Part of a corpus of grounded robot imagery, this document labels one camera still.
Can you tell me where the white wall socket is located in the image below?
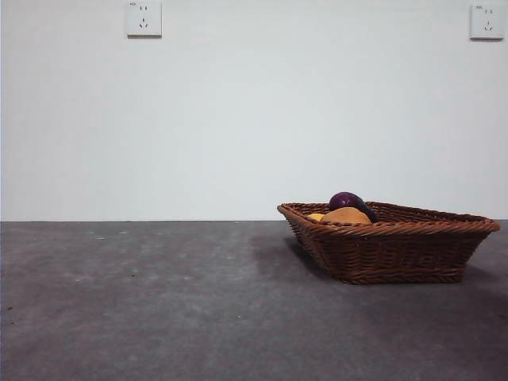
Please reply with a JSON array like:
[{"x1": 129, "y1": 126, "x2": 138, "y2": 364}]
[
  {"x1": 470, "y1": 3, "x2": 506, "y2": 40},
  {"x1": 126, "y1": 0, "x2": 163, "y2": 39}
]

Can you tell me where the purple eggplant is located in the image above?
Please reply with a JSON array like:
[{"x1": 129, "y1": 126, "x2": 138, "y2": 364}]
[{"x1": 328, "y1": 191, "x2": 378, "y2": 223}]

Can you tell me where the brown potato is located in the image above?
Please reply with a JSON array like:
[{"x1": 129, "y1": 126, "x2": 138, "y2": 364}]
[{"x1": 319, "y1": 206, "x2": 373, "y2": 225}]

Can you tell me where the brown wicker basket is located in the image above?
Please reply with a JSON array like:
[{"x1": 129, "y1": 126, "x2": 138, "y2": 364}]
[{"x1": 276, "y1": 201, "x2": 502, "y2": 286}]

